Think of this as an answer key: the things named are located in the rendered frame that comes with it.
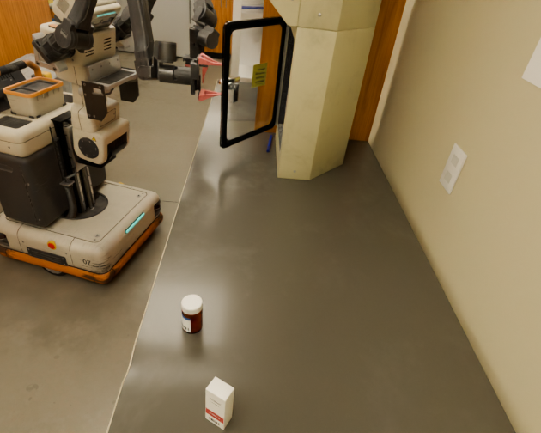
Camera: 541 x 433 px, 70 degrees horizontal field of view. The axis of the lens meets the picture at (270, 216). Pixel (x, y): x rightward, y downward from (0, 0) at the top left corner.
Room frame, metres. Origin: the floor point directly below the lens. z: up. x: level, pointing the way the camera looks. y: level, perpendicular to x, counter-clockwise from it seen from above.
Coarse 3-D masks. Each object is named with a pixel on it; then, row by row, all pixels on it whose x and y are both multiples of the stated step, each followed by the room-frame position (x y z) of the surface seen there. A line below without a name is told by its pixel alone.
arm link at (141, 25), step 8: (128, 0) 1.36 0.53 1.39; (136, 0) 1.35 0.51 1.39; (144, 0) 1.37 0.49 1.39; (128, 8) 1.35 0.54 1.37; (136, 8) 1.34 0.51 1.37; (144, 8) 1.36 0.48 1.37; (136, 16) 1.34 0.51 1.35; (144, 16) 1.34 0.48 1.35; (136, 24) 1.33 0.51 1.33; (144, 24) 1.33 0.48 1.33; (136, 32) 1.33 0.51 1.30; (144, 32) 1.32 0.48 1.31; (136, 40) 1.32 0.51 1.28; (144, 40) 1.31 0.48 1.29; (152, 40) 1.34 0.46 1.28; (136, 48) 1.31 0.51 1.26; (144, 48) 1.30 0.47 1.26; (152, 48) 1.33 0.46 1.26; (136, 56) 1.30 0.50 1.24; (144, 56) 1.29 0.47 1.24; (152, 56) 1.31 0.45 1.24; (136, 64) 1.30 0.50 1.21; (144, 64) 1.28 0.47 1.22; (136, 72) 1.29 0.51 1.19
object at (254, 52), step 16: (272, 16) 1.39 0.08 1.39; (224, 32) 1.20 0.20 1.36; (240, 32) 1.26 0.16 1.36; (256, 32) 1.32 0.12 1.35; (272, 32) 1.39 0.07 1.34; (240, 48) 1.26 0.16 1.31; (256, 48) 1.32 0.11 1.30; (272, 48) 1.40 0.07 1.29; (240, 64) 1.26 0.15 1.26; (256, 64) 1.33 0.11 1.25; (272, 64) 1.40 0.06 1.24; (240, 80) 1.27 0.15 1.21; (256, 80) 1.33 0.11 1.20; (272, 80) 1.41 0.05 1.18; (240, 96) 1.27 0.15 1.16; (256, 96) 1.34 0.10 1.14; (272, 96) 1.42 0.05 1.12; (240, 112) 1.28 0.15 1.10; (256, 112) 1.35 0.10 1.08; (272, 112) 1.43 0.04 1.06; (240, 128) 1.28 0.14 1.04; (256, 128) 1.35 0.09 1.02
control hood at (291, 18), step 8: (272, 0) 1.14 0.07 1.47; (280, 0) 1.14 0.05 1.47; (288, 0) 1.14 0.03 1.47; (296, 0) 1.15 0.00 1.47; (280, 8) 1.14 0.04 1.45; (288, 8) 1.14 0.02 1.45; (296, 8) 1.15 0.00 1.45; (288, 16) 1.14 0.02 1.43; (296, 16) 1.15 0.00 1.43; (288, 24) 1.15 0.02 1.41; (296, 24) 1.15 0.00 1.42
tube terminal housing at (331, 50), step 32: (320, 0) 1.15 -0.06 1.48; (352, 0) 1.19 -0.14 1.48; (320, 32) 1.15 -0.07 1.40; (352, 32) 1.21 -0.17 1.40; (320, 64) 1.15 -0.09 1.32; (352, 64) 1.24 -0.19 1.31; (288, 96) 1.15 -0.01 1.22; (320, 96) 1.15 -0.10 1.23; (352, 96) 1.28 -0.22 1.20; (288, 128) 1.15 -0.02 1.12; (320, 128) 1.16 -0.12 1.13; (288, 160) 1.15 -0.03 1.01; (320, 160) 1.19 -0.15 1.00
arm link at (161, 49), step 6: (156, 42) 1.30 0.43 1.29; (162, 42) 1.28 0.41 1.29; (168, 42) 1.29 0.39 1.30; (174, 42) 1.32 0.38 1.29; (156, 48) 1.30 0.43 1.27; (162, 48) 1.28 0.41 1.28; (168, 48) 1.28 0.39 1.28; (174, 48) 1.30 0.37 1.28; (156, 54) 1.30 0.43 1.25; (162, 54) 1.28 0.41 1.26; (168, 54) 1.28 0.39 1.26; (174, 54) 1.29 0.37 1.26; (156, 60) 1.30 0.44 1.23; (168, 60) 1.27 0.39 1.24; (174, 60) 1.29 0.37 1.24; (138, 66) 1.28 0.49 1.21; (144, 66) 1.28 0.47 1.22; (150, 66) 1.27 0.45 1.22; (156, 66) 1.30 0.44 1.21; (138, 72) 1.28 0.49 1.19; (144, 72) 1.27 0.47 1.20; (150, 72) 1.26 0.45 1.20; (156, 72) 1.29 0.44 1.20
